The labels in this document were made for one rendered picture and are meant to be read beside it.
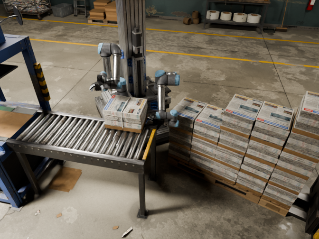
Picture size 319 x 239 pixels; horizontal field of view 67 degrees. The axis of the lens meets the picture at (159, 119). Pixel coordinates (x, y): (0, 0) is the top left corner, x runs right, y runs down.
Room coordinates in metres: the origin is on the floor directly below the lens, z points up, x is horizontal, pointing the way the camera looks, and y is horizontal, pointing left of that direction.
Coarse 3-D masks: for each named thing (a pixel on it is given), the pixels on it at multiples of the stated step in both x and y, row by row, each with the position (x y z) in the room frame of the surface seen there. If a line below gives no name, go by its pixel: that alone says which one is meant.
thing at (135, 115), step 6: (132, 102) 2.02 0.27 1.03; (138, 102) 2.02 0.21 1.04; (144, 102) 2.03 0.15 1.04; (132, 108) 1.93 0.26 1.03; (138, 108) 1.92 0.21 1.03; (144, 108) 1.98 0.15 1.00; (126, 114) 1.84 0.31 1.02; (132, 114) 1.83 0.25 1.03; (138, 114) 1.83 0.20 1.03; (144, 114) 1.95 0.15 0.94; (126, 120) 1.85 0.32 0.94; (132, 120) 1.83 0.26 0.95; (138, 120) 1.82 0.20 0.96; (144, 120) 1.94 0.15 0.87; (126, 126) 1.85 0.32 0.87; (132, 126) 1.84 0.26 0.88; (138, 126) 1.83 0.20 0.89
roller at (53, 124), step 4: (60, 116) 2.08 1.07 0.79; (56, 120) 2.01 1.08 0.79; (52, 124) 1.94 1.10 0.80; (48, 128) 1.87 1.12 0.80; (52, 128) 1.90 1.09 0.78; (44, 132) 1.81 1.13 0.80; (48, 132) 1.83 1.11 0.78; (40, 136) 1.75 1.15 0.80; (44, 136) 1.77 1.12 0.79; (36, 140) 1.69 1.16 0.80; (40, 140) 1.71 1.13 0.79
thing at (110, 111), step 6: (114, 96) 2.13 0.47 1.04; (120, 96) 2.13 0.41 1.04; (108, 102) 2.01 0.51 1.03; (114, 102) 2.01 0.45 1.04; (120, 102) 2.02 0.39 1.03; (108, 108) 1.92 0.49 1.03; (114, 108) 1.92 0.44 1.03; (120, 108) 1.92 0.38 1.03; (108, 114) 1.88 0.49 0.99; (114, 114) 1.86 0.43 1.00; (108, 120) 1.89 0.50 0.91; (114, 120) 1.87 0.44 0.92
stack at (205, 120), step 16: (192, 112) 2.16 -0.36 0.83; (208, 112) 2.17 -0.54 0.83; (192, 128) 2.03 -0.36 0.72; (208, 128) 1.94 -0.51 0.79; (192, 144) 2.01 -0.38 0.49; (208, 144) 1.92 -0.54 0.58; (224, 144) 1.85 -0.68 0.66; (240, 144) 1.78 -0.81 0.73; (256, 144) 1.71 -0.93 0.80; (176, 160) 2.11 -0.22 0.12; (192, 160) 2.00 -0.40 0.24; (208, 160) 1.91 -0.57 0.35; (224, 160) 1.83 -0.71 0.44; (240, 160) 1.74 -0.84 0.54; (272, 160) 1.61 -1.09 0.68; (208, 176) 1.89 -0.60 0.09; (224, 176) 1.80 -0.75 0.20; (240, 176) 1.72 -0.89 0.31
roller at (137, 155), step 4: (148, 128) 1.91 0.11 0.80; (144, 132) 1.84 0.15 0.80; (148, 132) 1.86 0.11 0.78; (144, 136) 1.79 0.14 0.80; (144, 140) 1.73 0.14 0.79; (140, 144) 1.67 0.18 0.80; (140, 148) 1.61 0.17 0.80; (136, 152) 1.56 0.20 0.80; (140, 152) 1.57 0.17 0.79; (136, 156) 1.51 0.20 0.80
